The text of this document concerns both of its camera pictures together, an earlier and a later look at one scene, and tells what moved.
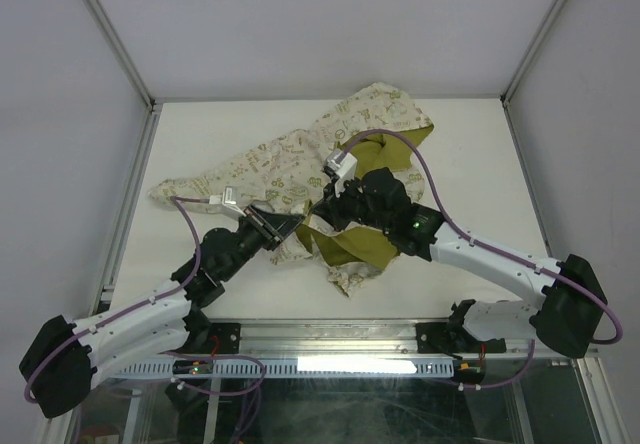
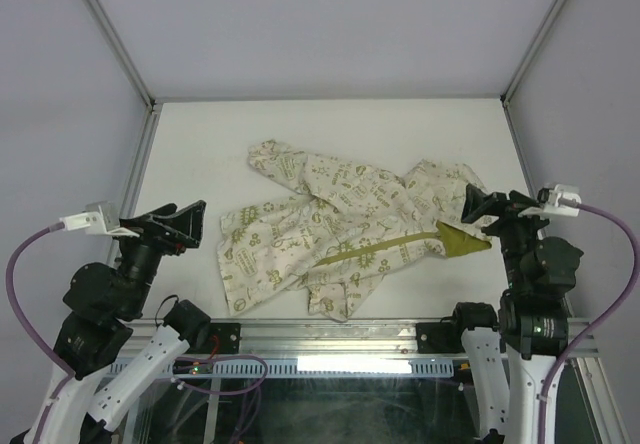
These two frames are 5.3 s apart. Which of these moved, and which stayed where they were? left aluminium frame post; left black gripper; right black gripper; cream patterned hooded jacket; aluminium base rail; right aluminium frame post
Moved: left black gripper; cream patterned hooded jacket; right black gripper
Stayed: left aluminium frame post; aluminium base rail; right aluminium frame post
